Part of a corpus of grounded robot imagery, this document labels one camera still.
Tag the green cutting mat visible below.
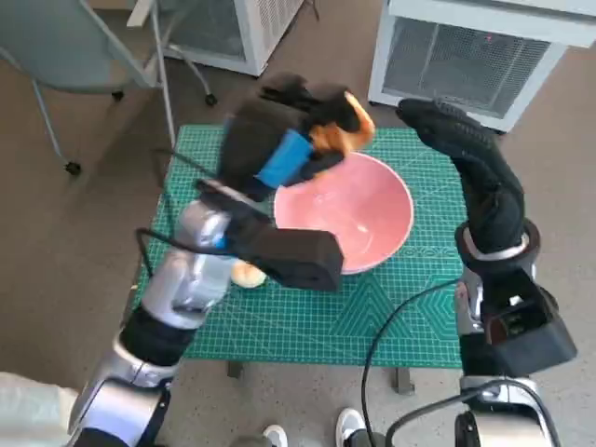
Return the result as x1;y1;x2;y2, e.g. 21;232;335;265
132;124;465;369

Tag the white mesh-front cabinet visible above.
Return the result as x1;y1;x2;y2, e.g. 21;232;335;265
367;0;596;134
128;0;308;78

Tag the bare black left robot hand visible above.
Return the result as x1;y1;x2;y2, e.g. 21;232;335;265
218;72;363;204

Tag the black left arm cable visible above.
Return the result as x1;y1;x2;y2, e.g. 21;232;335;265
133;148;234;280

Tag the grey chair on castors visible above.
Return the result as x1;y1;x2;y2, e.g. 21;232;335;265
0;0;220;176

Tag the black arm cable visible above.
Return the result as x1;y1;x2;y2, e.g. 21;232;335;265
389;379;560;447
133;148;234;280
360;278;462;447

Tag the person's white shoe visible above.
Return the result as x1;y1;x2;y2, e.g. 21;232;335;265
262;423;289;447
334;407;369;447

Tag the pink bowl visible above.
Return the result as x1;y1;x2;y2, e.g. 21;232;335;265
273;151;415;276

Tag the pale round toy bread roll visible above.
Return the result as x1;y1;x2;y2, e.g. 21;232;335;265
231;260;267;289

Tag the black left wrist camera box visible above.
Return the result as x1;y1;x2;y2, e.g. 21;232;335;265
195;179;345;293

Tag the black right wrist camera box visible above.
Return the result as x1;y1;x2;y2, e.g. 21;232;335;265
481;267;579;376

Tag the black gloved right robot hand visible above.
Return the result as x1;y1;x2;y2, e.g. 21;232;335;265
395;97;526;256

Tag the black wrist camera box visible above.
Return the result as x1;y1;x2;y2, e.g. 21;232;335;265
481;267;579;376
195;179;345;293

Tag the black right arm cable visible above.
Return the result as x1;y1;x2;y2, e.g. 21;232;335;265
389;379;560;447
360;278;462;447

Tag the orange toy bread loaf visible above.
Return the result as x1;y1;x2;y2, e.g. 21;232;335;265
307;91;376;162

